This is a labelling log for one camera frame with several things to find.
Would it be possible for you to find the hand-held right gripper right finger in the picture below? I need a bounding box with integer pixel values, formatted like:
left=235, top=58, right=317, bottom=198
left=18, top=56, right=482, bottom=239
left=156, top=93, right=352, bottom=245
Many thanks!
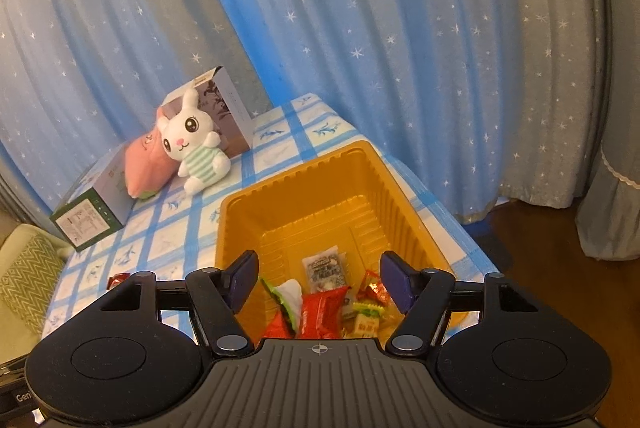
left=378, top=250, right=543, bottom=357

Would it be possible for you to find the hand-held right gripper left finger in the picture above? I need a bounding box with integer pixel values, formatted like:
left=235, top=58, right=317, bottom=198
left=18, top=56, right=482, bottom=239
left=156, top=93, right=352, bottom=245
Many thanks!
left=100, top=250, right=260, bottom=357

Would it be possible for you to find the red and gold snack packet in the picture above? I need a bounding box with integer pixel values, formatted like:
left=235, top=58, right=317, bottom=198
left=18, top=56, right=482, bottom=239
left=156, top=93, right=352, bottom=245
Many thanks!
left=355, top=269, right=392, bottom=306

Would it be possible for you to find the green candy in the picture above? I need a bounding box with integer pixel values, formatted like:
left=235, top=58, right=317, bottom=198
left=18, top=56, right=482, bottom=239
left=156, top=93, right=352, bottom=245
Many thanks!
left=260, top=277, right=303, bottom=324

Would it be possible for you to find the yellow candy packet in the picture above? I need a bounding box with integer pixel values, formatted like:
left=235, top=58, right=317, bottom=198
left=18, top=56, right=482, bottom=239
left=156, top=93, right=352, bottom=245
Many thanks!
left=342, top=301, right=391, bottom=339

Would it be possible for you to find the clear sesame snack packet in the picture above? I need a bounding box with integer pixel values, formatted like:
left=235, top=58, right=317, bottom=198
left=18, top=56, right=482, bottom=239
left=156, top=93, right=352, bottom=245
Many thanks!
left=301, top=245, right=353, bottom=291

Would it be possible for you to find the large red candy packet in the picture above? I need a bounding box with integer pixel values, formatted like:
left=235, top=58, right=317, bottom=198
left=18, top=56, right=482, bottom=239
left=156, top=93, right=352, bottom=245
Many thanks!
left=295, top=285, right=351, bottom=340

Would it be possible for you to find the orange plastic tray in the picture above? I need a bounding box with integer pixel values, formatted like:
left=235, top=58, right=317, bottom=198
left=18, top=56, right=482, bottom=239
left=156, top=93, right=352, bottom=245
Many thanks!
left=216, top=141, right=476, bottom=349

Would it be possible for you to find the light green sofa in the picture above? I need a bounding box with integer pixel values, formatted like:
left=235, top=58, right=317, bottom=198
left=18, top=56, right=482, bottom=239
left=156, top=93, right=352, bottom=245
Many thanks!
left=0, top=208, right=71, bottom=366

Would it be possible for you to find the green zigzag cushion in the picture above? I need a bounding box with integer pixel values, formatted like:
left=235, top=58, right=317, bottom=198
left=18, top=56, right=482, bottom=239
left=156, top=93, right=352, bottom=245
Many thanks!
left=0, top=233, right=66, bottom=334

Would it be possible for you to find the white rabbit plush toy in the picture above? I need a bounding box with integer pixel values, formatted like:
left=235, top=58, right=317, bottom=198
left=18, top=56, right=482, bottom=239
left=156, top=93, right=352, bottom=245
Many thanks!
left=156, top=87, right=232, bottom=195

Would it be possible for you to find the pink plush toy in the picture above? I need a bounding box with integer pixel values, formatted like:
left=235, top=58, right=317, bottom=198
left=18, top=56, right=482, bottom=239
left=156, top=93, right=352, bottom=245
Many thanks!
left=124, top=106, right=173, bottom=200

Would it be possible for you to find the blue checked tablecloth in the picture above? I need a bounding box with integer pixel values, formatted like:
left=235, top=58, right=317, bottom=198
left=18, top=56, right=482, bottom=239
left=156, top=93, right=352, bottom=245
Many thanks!
left=40, top=93, right=503, bottom=344

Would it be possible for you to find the green and white carton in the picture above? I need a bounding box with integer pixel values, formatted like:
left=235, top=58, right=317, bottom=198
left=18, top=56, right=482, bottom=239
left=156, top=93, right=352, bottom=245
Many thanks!
left=51, top=143, right=138, bottom=251

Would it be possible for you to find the grey and white box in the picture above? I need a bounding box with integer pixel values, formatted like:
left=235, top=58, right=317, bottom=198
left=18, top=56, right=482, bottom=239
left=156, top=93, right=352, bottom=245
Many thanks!
left=162, top=66, right=255, bottom=156

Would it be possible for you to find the grey lace-trimmed curtain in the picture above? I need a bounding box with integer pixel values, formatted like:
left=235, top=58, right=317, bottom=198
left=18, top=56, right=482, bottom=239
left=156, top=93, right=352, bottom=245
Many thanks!
left=575, top=0, right=640, bottom=259

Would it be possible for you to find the blue star curtain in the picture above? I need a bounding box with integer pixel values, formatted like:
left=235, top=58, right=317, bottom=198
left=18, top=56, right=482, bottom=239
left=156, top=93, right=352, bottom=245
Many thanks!
left=0, top=0, right=616, bottom=229

